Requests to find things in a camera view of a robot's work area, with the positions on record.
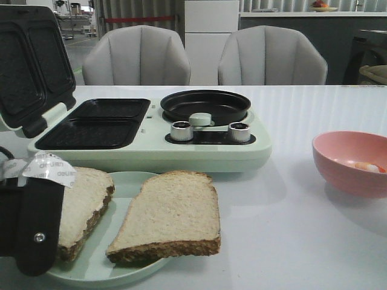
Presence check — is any breakfast maker hinged lid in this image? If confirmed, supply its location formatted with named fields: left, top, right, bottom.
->
left=1, top=5, right=76, bottom=138

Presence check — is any mint green round plate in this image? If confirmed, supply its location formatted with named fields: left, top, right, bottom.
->
left=46, top=172, right=171, bottom=289

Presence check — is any left silver control knob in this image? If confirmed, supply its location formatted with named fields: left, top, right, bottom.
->
left=170, top=121, right=194, bottom=141

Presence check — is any black round frying pan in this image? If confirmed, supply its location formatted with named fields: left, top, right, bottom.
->
left=160, top=89, right=251, bottom=126

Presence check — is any pink bowl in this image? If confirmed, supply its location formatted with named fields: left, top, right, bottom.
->
left=312, top=130, right=386, bottom=198

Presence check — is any bread slice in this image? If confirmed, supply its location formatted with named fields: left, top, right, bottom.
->
left=57, top=167, right=115, bottom=262
left=106, top=170, right=221, bottom=263

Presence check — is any left grey upholstered chair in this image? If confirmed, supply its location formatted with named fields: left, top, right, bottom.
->
left=82, top=25, right=190, bottom=86

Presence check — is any white cabinet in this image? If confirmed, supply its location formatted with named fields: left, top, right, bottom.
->
left=184, top=1, right=239, bottom=85

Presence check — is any right grey upholstered chair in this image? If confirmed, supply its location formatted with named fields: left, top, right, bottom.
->
left=218, top=25, right=328, bottom=85

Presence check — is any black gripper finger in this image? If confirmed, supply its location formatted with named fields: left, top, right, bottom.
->
left=15, top=151, right=76, bottom=276

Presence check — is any fruit plate on counter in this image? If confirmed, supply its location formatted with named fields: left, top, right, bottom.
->
left=310, top=0, right=338, bottom=12

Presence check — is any grey upholstered chair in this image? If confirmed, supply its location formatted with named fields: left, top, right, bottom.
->
left=218, top=25, right=328, bottom=85
left=82, top=25, right=190, bottom=86

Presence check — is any silver control knob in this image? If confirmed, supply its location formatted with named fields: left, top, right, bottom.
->
left=227, top=122, right=251, bottom=143
left=170, top=121, right=194, bottom=141

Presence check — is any right silver control knob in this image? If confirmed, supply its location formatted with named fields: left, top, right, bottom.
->
left=227, top=122, right=251, bottom=143

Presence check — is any cooked shrimp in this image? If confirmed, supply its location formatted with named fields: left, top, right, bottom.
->
left=354, top=162, right=386, bottom=173

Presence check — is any mint green breakfast maker base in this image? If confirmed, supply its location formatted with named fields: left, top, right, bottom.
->
left=27, top=98, right=272, bottom=173

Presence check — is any grey counter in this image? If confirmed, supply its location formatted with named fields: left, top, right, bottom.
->
left=238, top=11, right=387, bottom=85

